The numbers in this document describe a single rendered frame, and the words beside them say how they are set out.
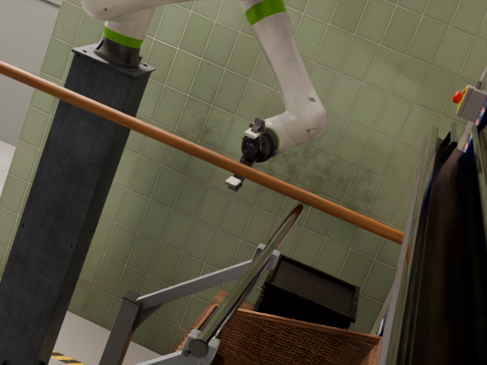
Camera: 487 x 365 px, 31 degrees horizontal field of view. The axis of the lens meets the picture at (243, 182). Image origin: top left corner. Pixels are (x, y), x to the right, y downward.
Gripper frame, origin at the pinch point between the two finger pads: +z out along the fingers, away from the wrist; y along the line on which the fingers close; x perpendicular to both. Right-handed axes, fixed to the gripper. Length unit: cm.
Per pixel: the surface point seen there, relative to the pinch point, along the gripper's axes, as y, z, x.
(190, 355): 5, 95, -18
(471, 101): -27, -80, -50
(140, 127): 0.4, 8.2, 24.8
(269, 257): 3, 49, -20
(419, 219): -23, 79, -41
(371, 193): 22, -115, -33
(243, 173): 0.7, 7.8, -3.2
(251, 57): -8, -115, 28
